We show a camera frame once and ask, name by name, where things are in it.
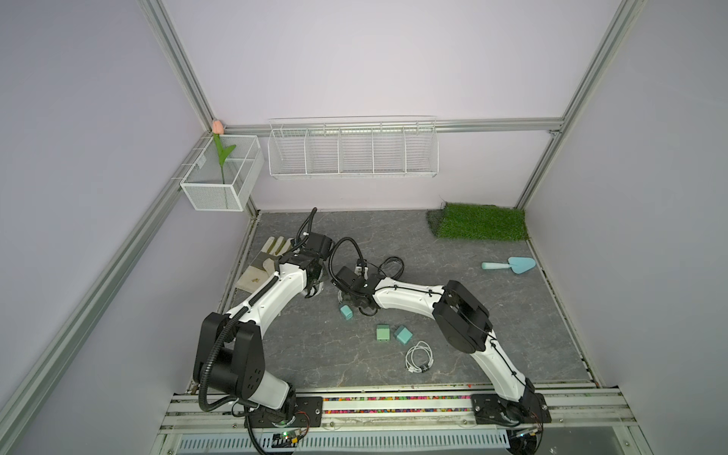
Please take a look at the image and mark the teal charger cube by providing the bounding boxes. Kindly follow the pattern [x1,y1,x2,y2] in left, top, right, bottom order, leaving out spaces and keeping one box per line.
[394,326,413,345]
[339,305,354,320]

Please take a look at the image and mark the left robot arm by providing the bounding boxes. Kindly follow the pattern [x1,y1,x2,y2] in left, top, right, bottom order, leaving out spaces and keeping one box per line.
[193,233,333,413]

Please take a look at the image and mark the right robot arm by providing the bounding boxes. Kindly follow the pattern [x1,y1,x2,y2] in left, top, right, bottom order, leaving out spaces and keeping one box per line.
[333,267,545,416]

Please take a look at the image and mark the green charger cube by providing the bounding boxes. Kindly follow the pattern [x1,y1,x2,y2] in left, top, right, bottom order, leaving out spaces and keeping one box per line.
[375,324,391,341]

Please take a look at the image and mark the beige work glove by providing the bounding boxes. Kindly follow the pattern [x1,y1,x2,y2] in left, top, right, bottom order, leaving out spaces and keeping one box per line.
[235,236,293,293]

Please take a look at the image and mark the white mesh box basket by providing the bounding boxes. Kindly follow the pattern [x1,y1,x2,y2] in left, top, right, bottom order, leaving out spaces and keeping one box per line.
[180,134,265,212]

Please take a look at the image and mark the green artificial grass mat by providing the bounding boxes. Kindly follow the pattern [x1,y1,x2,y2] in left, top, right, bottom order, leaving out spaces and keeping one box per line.
[426,203,529,242]

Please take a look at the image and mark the artificial pink tulip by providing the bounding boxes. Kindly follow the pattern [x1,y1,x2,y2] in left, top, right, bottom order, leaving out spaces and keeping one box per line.
[212,119,236,184]

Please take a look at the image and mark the teal garden trowel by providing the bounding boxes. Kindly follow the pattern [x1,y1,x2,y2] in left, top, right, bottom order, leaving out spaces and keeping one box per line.
[481,257,537,275]

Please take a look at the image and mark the white coiled cable bottom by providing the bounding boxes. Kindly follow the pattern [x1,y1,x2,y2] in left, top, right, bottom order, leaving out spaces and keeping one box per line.
[405,340,434,375]

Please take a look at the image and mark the white wire shelf basket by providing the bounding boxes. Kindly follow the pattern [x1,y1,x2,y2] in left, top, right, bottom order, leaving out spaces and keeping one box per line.
[268,116,440,179]

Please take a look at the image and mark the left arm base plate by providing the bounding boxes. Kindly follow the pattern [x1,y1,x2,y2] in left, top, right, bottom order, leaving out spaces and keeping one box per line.
[249,395,323,428]

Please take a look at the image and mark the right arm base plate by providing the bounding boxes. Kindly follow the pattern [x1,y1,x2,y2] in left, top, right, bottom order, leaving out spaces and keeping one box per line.
[471,391,552,428]

